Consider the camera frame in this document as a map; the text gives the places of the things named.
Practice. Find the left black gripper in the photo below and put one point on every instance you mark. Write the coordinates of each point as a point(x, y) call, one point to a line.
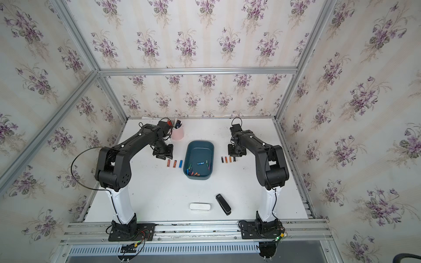
point(169, 153)

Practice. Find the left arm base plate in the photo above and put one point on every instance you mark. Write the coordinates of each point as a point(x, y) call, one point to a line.
point(120, 233)

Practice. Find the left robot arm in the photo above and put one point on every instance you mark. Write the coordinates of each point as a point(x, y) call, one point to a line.
point(114, 166)

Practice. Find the teal plastic storage box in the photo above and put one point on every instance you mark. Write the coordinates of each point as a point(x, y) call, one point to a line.
point(199, 159)

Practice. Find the black stapler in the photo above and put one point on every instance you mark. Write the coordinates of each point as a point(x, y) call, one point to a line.
point(223, 204)

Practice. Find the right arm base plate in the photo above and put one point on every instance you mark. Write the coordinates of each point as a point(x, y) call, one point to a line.
point(257, 229)

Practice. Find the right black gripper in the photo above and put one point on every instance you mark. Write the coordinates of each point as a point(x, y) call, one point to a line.
point(231, 153)

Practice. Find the pink pen cup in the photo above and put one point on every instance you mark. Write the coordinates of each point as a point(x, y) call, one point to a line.
point(177, 134)

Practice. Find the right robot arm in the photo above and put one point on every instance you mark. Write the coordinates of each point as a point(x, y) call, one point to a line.
point(270, 168)

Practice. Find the pens in cup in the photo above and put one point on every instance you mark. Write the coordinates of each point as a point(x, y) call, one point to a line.
point(175, 124)

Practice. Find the white eraser case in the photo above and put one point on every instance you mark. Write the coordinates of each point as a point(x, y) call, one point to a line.
point(200, 206)

